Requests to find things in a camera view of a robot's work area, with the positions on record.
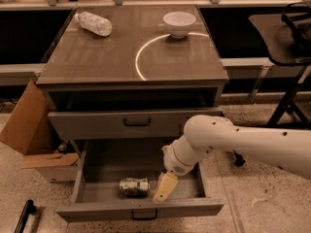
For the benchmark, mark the open grey lower drawer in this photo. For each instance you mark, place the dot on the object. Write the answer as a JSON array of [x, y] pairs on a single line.
[[104, 163]]

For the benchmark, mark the grey drawer cabinet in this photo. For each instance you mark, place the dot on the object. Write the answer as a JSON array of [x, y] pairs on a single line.
[[139, 67]]

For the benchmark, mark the green 7up can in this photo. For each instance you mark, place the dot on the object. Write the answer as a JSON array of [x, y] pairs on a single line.
[[135, 187]]

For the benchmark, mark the brown cardboard box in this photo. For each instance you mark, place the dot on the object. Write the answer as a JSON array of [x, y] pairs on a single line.
[[29, 132]]

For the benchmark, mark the black bar on floor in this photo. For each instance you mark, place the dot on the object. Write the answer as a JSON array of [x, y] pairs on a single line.
[[28, 209]]

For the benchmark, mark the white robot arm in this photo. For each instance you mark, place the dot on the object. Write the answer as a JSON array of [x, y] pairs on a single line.
[[288, 149]]

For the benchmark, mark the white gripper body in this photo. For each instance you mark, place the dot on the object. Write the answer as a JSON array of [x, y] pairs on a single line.
[[174, 163]]

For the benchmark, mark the black cabinet leg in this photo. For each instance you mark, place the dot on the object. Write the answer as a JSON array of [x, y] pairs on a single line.
[[239, 160]]

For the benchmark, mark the grey upper drawer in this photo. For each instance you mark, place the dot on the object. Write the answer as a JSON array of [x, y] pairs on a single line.
[[124, 124]]

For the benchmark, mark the white ceramic bowl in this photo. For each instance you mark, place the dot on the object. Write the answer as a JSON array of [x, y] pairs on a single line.
[[178, 24]]

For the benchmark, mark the clear plastic water bottle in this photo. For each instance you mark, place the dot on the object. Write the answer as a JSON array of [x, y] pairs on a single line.
[[94, 23]]

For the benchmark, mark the black side table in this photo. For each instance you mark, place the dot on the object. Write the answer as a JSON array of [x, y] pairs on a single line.
[[288, 42]]

